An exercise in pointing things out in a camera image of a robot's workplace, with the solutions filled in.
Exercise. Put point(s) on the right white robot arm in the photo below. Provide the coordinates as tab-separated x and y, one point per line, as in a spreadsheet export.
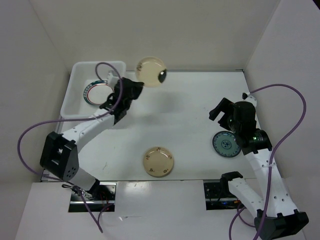
275	214

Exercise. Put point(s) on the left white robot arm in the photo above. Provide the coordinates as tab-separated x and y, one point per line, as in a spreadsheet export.
60	155

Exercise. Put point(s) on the white plastic bin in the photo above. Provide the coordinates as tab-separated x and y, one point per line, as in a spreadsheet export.
83	73

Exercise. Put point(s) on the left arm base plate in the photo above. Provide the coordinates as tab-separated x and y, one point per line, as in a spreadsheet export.
104	199

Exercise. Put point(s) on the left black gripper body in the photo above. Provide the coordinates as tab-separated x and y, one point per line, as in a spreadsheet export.
126	104

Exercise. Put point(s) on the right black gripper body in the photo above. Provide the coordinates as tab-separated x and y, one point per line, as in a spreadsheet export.
234	125

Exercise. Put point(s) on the white plate red green rim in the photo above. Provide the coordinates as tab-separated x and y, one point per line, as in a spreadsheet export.
97	92

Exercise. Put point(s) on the beige plate with black patch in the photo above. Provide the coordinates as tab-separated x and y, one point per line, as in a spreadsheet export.
151	71

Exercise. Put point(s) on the beige plate with red marks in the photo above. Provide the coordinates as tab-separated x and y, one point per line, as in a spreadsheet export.
158	161

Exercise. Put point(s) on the teal patterned small plate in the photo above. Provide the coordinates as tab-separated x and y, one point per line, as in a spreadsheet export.
224	143

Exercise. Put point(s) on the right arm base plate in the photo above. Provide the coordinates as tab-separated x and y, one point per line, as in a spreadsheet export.
216	199

